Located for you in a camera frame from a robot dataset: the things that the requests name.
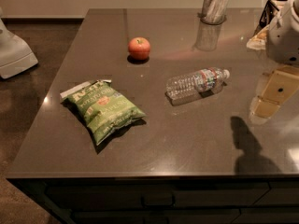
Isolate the red apple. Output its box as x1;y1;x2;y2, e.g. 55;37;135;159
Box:
128;37;150;61

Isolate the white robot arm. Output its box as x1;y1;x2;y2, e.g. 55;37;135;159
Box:
266;0;299;65

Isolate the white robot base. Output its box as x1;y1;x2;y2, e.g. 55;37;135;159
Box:
0;8;38;79

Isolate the clear plastic water bottle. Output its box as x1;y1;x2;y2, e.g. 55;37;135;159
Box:
166;67;230;100

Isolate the green potato chip bag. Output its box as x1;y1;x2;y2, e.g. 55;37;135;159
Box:
61;80;146;146

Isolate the dark cabinet drawer front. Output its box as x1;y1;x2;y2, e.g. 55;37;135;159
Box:
46;183;269;211

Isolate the metallic cylindrical utensil holder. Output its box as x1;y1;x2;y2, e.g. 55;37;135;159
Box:
201;0;229;25

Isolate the white snack packet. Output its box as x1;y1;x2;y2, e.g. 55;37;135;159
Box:
247;25;269;50

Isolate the black wire basket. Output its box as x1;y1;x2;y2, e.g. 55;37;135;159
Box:
259;0;287;28

